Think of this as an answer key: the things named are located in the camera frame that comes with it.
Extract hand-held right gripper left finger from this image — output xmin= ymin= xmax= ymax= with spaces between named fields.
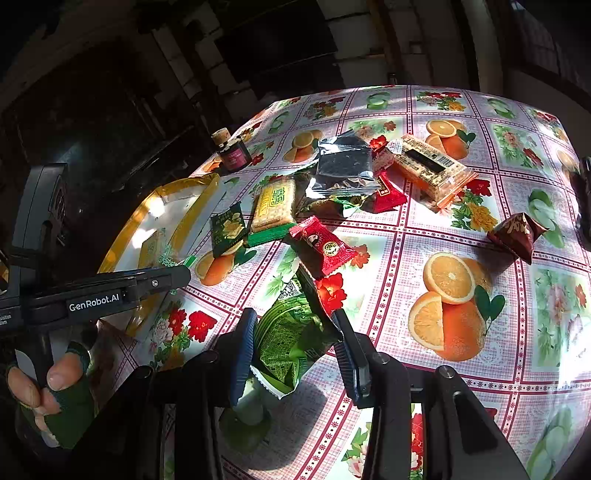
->
xmin=69 ymin=308 xmax=259 ymax=480

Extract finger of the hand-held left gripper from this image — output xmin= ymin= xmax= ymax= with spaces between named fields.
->
xmin=25 ymin=267 xmax=191 ymax=334

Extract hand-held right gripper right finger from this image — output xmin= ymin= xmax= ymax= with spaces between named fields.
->
xmin=333 ymin=310 xmax=529 ymax=480

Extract green patterned snack packet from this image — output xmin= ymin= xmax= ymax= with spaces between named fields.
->
xmin=252 ymin=265 xmax=345 ymax=398

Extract yellow cracker packet green ends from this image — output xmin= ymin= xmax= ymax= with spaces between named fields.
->
xmin=245 ymin=179 xmax=298 ymax=247
xmin=139 ymin=230 xmax=195 ymax=269

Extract yellow rimmed tray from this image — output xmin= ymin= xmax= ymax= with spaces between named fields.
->
xmin=99 ymin=173 xmax=227 ymax=340

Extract silver foil black packet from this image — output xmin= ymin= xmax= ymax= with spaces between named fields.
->
xmin=307 ymin=130 xmax=379 ymax=199

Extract white red small packet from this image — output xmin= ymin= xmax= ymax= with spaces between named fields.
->
xmin=369 ymin=138 xmax=402 ymax=174

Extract person's left hand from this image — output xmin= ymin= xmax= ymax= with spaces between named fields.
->
xmin=7 ymin=344 xmax=98 ymax=448

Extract fruit and flower tablecloth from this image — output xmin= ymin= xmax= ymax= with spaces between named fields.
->
xmin=99 ymin=85 xmax=591 ymax=480

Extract red candy packet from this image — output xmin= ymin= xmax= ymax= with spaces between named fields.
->
xmin=288 ymin=216 xmax=358 ymax=279

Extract dark green small packet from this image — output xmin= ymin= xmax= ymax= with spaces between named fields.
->
xmin=210 ymin=203 xmax=247 ymax=258

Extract red triangular packet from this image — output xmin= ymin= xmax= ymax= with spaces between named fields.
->
xmin=369 ymin=171 xmax=408 ymax=214

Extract small dark corked bottle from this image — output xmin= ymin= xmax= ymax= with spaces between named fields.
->
xmin=211 ymin=128 xmax=252 ymax=175

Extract orange clear cracker packet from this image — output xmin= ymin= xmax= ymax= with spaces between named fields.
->
xmin=388 ymin=134 xmax=478 ymax=213

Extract brown triangular packet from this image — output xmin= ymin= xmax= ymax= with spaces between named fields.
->
xmin=487 ymin=212 xmax=550 ymax=265

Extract black flashlight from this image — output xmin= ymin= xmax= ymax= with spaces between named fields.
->
xmin=573 ymin=157 xmax=591 ymax=232

